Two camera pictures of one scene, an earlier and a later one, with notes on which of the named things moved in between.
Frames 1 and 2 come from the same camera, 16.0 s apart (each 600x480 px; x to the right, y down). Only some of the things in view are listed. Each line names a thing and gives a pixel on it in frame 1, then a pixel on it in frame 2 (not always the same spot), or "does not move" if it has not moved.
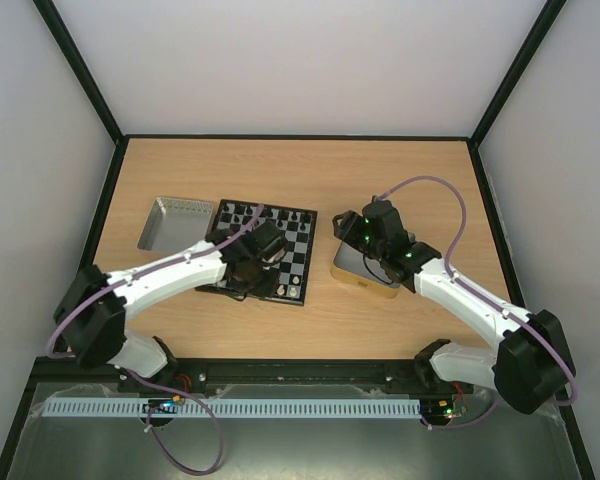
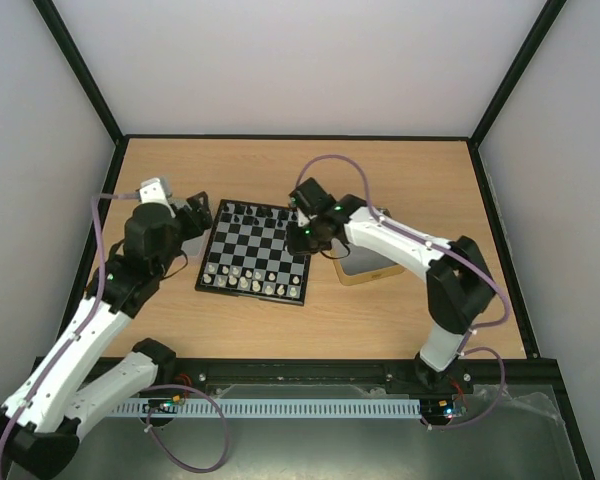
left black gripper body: [255, 284] → [194, 228]
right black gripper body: [348, 230] → [309, 195]
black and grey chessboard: [298, 226] does not move
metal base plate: [501, 444] does not move
